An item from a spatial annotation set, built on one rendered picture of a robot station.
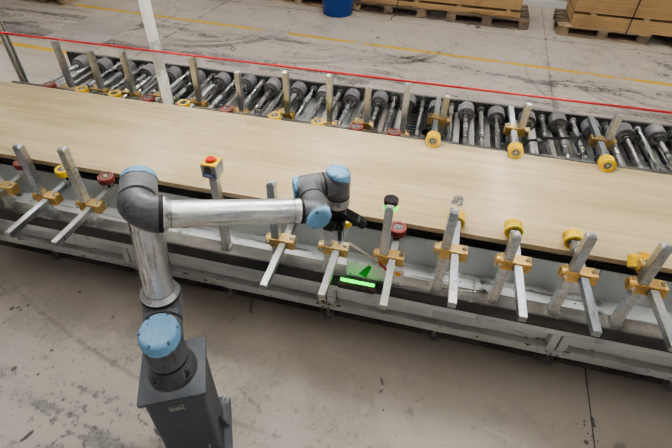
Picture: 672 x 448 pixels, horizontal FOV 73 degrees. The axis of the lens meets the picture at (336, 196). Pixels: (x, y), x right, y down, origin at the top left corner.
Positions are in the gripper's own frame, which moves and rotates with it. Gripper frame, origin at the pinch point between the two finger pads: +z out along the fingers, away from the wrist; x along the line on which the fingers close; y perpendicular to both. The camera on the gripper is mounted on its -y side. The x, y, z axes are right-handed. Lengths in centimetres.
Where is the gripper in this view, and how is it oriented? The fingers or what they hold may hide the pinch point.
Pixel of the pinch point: (341, 242)
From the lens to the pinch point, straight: 190.3
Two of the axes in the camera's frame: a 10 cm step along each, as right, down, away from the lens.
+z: -0.2, 7.7, 6.4
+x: -2.3, 6.1, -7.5
